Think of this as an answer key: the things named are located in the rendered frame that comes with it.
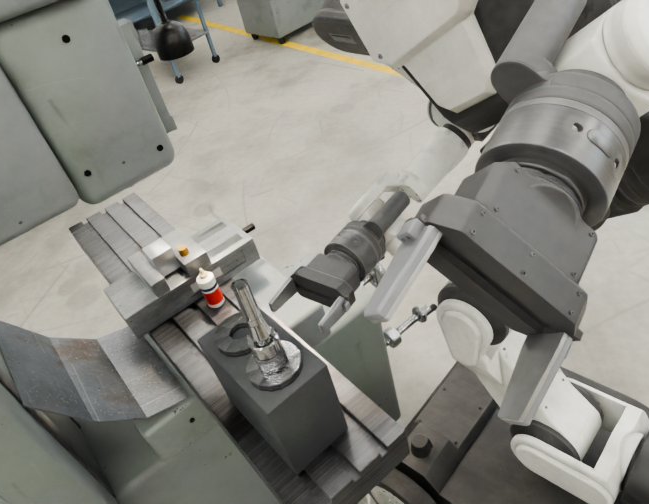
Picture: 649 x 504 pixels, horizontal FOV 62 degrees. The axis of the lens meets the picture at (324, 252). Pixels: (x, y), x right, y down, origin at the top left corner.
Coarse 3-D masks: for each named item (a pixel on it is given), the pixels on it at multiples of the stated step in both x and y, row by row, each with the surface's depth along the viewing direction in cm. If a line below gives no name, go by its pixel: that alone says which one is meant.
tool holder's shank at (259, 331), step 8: (240, 280) 75; (232, 288) 74; (240, 288) 73; (248, 288) 74; (240, 296) 74; (248, 296) 74; (240, 304) 75; (248, 304) 75; (256, 304) 77; (248, 312) 76; (256, 312) 77; (248, 320) 77; (256, 320) 77; (264, 320) 79; (248, 328) 79; (256, 328) 78; (264, 328) 79; (256, 336) 79; (264, 336) 79
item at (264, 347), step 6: (270, 336) 81; (276, 336) 81; (252, 342) 81; (264, 342) 80; (270, 342) 80; (276, 342) 81; (252, 348) 80; (258, 348) 80; (264, 348) 80; (270, 348) 80
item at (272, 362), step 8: (280, 344) 82; (272, 352) 81; (280, 352) 82; (256, 360) 82; (264, 360) 81; (272, 360) 81; (280, 360) 83; (264, 368) 83; (272, 368) 82; (280, 368) 83
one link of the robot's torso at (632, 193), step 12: (648, 120) 58; (648, 132) 59; (636, 144) 60; (648, 144) 59; (636, 156) 61; (648, 156) 60; (636, 168) 62; (648, 168) 61; (624, 180) 64; (636, 180) 64; (648, 180) 62; (624, 192) 65; (636, 192) 65; (648, 192) 64; (648, 204) 67
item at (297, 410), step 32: (224, 320) 94; (224, 352) 90; (288, 352) 86; (224, 384) 98; (256, 384) 83; (288, 384) 83; (320, 384) 85; (256, 416) 89; (288, 416) 83; (320, 416) 89; (288, 448) 87; (320, 448) 93
